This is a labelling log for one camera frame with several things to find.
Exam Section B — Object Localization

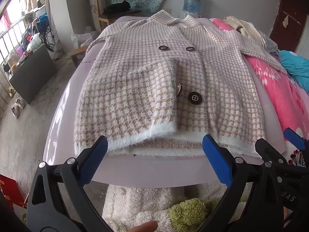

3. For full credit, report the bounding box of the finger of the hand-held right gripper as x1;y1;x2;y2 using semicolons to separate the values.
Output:
255;138;288;168
283;128;309;151

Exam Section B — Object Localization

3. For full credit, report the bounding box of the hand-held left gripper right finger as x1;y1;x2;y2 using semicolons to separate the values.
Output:
200;134;285;232

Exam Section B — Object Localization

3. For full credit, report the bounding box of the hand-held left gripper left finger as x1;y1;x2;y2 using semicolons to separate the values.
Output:
26;135;114;232

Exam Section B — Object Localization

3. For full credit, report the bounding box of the beige houndstooth coat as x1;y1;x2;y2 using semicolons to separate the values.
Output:
74;10;289;159

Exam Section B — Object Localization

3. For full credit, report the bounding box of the pile of clothes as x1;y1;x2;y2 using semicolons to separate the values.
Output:
20;13;47;54

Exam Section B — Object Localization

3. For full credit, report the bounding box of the person's left hand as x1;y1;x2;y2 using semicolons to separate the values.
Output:
130;221;158;232

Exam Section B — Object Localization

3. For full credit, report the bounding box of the pink floral blanket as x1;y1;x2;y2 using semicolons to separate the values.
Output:
210;18;309;167

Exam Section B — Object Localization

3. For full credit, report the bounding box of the white fluffy blanket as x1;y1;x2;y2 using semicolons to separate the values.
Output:
101;182;242;232

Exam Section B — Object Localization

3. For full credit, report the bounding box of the glossy pink mat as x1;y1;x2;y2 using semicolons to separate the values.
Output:
43;16;288;189

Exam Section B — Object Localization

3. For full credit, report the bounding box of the green fluffy cloth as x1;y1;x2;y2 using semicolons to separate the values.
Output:
168;198;218;232

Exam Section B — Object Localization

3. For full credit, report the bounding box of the teal garment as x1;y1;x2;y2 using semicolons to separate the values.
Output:
279;50;309;93

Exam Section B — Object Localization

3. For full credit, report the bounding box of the cardboard box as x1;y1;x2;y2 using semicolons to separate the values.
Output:
0;174;27;208

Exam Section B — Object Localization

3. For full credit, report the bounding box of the grey cabinet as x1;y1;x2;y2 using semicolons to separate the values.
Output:
8;44;58;105

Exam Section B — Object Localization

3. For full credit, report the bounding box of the small wooden stool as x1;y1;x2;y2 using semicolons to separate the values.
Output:
71;46;91;68

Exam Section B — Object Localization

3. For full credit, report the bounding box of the brown door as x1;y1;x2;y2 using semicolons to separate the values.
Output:
269;0;309;54

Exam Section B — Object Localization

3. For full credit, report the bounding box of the cream garment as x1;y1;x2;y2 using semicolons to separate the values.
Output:
223;16;278;51

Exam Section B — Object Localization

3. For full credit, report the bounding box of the clear plastic bag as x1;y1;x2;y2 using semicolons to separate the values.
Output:
71;31;99;49

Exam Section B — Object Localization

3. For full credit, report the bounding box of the wheelchair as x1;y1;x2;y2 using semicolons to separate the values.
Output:
36;14;56;52

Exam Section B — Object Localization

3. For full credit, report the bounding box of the wooden chair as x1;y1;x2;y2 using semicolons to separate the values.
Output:
93;0;142;33

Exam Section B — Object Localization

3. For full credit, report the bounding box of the white water dispenser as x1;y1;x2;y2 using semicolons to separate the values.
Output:
182;11;201;19

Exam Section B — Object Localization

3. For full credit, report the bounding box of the blue water jug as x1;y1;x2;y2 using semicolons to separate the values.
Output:
183;0;203;14

